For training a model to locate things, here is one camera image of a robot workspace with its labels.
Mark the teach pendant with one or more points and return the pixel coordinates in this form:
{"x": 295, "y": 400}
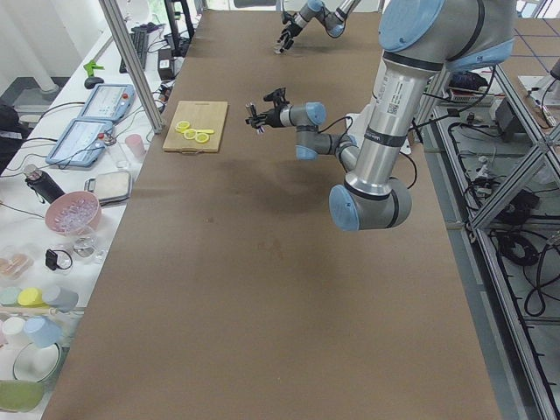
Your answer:
{"x": 80, "y": 144}
{"x": 108, "y": 102}

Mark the lemon slice near handle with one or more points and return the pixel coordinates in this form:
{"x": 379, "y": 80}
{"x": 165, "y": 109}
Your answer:
{"x": 202, "y": 138}

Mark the wine glass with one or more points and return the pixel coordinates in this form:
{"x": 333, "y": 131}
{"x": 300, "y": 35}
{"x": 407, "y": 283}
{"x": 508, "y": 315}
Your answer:
{"x": 82, "y": 238}

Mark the metal lunch box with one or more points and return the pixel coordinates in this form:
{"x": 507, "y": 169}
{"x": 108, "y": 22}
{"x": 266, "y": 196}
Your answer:
{"x": 110, "y": 188}

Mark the pink bowl with ice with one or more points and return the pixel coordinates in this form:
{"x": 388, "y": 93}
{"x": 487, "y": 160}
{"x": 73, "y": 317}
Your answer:
{"x": 73, "y": 213}

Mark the clear glass shaker cup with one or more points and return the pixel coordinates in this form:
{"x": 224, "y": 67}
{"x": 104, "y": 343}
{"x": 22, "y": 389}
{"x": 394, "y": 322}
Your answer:
{"x": 279, "y": 49}

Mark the yellow cup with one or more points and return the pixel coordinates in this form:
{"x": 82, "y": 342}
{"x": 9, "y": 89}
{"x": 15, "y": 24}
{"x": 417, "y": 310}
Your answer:
{"x": 31, "y": 297}

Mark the middle lemon slice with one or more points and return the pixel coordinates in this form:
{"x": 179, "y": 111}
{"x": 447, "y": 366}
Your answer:
{"x": 190, "y": 134}

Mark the black keyboard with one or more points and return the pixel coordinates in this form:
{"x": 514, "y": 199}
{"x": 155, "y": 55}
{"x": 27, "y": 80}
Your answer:
{"x": 139, "y": 38}

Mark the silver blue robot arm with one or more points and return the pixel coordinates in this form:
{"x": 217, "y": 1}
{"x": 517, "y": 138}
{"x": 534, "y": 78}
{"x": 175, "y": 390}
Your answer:
{"x": 418, "y": 39}
{"x": 333, "y": 21}

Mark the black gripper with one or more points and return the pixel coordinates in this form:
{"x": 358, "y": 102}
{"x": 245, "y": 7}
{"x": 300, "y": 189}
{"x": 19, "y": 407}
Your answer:
{"x": 292, "y": 30}
{"x": 271, "y": 117}

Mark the green bowl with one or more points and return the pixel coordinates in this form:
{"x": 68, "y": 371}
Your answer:
{"x": 21, "y": 396}

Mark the lower teach pendant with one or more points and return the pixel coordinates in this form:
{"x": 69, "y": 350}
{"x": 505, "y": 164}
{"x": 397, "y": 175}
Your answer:
{"x": 80, "y": 144}

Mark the wooden cutting board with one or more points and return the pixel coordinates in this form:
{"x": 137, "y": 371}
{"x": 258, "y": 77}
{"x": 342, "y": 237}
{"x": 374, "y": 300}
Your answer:
{"x": 201, "y": 115}

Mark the grey cup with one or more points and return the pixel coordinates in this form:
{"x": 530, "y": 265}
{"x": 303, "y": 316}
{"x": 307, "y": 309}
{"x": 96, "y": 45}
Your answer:
{"x": 61, "y": 298}

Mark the lemon slice far end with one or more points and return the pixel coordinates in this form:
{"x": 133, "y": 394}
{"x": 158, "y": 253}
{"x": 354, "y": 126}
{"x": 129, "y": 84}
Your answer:
{"x": 182, "y": 126}

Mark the light blue cup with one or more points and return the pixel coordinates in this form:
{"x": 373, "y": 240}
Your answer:
{"x": 42, "y": 331}

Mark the aluminium frame post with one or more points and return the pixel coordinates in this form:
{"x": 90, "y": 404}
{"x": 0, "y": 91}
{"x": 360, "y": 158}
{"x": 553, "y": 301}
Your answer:
{"x": 115, "y": 21}

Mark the pink plastic cup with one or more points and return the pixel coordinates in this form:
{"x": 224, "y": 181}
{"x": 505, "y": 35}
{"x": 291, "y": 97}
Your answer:
{"x": 136, "y": 145}

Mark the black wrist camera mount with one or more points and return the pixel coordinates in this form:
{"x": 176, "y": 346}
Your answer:
{"x": 277, "y": 97}

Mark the black water bottle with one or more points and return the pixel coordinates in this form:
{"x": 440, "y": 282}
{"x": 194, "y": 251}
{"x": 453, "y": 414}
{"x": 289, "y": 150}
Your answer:
{"x": 42, "y": 183}

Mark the upper teach pendant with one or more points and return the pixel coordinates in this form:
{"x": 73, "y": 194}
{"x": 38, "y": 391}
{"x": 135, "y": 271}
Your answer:
{"x": 108, "y": 102}

